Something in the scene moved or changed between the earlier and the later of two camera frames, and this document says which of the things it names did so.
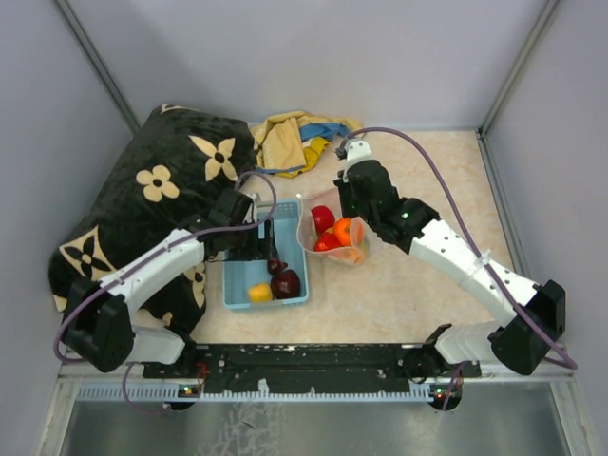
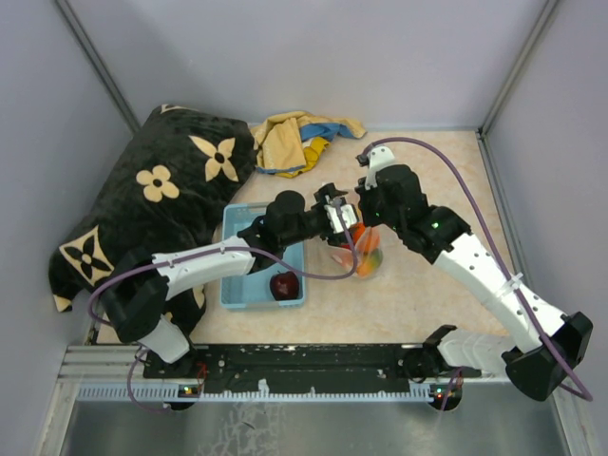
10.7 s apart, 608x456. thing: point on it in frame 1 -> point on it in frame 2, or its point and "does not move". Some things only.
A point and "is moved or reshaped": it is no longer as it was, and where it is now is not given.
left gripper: (261, 248) -> (323, 197)
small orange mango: (357, 251) -> (365, 269)
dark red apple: (285, 284) does not move
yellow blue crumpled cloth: (293, 142) does not move
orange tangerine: (342, 231) is moved or reshaped
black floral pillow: (188, 160) does not move
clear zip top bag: (322, 229) is moved or reshaped
